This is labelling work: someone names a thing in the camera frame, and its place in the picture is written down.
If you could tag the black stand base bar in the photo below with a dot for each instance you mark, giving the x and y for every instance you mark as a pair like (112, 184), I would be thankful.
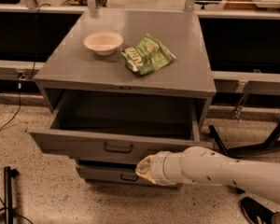
(213, 133)

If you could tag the grey top drawer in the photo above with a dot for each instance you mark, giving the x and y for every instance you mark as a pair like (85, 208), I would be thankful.
(118, 127)

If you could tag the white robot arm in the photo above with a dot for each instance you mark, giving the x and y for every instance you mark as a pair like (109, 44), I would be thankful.
(204, 166)

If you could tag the grey drawer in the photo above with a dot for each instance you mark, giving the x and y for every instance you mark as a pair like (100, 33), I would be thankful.
(118, 127)
(115, 173)

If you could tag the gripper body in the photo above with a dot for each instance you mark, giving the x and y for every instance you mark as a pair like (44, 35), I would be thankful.
(159, 168)

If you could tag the grey metal drawer cabinet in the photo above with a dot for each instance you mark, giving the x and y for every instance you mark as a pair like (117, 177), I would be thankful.
(72, 66)

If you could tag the grey lower drawer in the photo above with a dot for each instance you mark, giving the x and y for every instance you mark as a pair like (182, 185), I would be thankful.
(115, 173)

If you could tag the green chip bag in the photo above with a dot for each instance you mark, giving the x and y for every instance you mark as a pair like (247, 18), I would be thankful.
(149, 56)

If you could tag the black stand leg left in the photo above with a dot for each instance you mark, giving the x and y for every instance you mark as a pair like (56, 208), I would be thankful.
(9, 173)

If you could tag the black shoe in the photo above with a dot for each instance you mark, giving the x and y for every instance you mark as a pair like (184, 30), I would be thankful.
(255, 212)

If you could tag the white bowl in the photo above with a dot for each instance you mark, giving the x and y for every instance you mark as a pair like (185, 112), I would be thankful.
(104, 42)

